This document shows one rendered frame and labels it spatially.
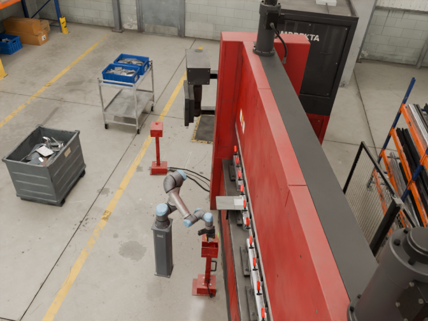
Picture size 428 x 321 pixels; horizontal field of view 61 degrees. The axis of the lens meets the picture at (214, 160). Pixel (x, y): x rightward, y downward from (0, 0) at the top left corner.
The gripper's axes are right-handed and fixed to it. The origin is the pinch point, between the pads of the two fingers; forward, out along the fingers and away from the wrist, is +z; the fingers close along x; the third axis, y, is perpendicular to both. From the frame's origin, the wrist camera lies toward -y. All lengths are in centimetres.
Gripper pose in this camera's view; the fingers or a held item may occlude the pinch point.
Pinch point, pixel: (207, 241)
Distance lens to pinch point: 350.3
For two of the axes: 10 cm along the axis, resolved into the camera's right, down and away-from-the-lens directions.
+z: 0.3, 7.9, 6.1
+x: 0.3, -6.2, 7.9
